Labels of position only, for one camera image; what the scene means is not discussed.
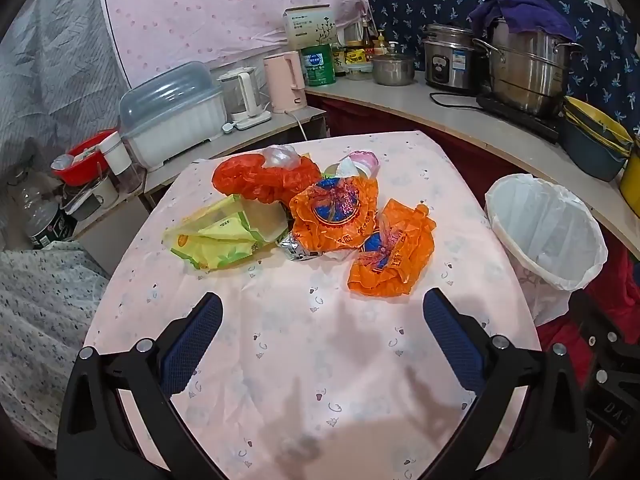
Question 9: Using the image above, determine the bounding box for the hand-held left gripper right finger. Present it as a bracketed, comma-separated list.
[417, 287, 589, 480]

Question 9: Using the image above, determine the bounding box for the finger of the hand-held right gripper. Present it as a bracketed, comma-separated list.
[570, 291, 640, 401]

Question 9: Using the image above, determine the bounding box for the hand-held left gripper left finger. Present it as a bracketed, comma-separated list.
[56, 291, 226, 480]

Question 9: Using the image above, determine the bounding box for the yellow green snack bag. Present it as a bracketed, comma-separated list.
[163, 194, 292, 272]

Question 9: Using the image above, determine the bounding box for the orange printed plastic bag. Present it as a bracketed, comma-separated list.
[289, 174, 382, 262]
[346, 198, 437, 299]

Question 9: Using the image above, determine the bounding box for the trash bin with white liner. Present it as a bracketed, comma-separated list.
[484, 173, 609, 328]

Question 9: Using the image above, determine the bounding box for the green and silver foil wrapper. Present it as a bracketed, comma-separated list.
[276, 231, 322, 264]

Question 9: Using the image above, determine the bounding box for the red plastic bag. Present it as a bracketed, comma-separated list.
[212, 152, 322, 206]

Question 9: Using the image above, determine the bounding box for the pink flowered paper cup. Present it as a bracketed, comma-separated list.
[325, 149, 381, 182]

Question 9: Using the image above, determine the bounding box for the clear plastic wrapper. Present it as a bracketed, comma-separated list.
[262, 143, 302, 169]

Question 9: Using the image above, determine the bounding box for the red cloth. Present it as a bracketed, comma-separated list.
[537, 247, 640, 361]

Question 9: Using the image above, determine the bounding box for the pink printed tablecloth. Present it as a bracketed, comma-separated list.
[82, 131, 543, 480]

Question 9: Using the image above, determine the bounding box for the floral grey cloth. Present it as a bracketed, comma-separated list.
[0, 247, 112, 453]

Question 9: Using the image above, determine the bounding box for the yellow electric pot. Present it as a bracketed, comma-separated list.
[618, 135, 640, 217]

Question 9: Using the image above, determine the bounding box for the clear plastic bottle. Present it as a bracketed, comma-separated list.
[21, 184, 77, 250]

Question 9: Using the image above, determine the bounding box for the white blender cup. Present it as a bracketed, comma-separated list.
[97, 131, 146, 194]

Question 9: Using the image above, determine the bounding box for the stack of blue yellow bowls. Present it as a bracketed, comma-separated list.
[559, 95, 637, 183]

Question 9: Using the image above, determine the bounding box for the red plastic bowl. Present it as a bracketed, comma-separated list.
[51, 129, 119, 187]

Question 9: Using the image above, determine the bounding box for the white dish box clear lid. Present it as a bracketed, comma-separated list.
[118, 60, 227, 169]

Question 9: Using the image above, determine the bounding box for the black induction cooker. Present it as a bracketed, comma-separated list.
[475, 93, 564, 144]

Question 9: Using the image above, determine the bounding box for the white glass kettle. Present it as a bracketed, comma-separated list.
[217, 66, 274, 131]

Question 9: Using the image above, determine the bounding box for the small steel pot with lid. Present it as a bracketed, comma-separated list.
[370, 52, 417, 86]

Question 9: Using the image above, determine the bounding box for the steel rice cooker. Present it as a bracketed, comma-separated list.
[422, 23, 485, 96]

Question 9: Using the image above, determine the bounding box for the pink electric kettle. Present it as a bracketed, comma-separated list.
[263, 50, 309, 114]

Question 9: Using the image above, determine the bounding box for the large steel steamer pot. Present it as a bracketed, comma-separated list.
[472, 17, 585, 119]

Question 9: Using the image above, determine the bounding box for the grey patterned cloth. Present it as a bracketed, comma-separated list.
[0, 0, 128, 181]

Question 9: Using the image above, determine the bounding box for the green tin can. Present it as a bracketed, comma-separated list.
[300, 43, 337, 87]

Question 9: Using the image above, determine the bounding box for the amber sauce bottle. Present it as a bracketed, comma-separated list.
[360, 18, 376, 62]

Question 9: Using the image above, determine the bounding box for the purple cloth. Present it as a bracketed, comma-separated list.
[469, 0, 577, 42]

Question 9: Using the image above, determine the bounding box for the navy printed cloth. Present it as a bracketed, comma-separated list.
[366, 0, 640, 137]

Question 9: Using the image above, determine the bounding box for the white carton box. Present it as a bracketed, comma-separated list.
[283, 4, 337, 54]

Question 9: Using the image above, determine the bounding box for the pink dotted curtain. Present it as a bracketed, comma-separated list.
[99, 0, 377, 88]

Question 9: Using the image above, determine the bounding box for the black power cable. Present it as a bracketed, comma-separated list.
[429, 91, 482, 111]

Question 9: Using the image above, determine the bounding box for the white power cable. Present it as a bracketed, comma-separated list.
[289, 108, 310, 142]

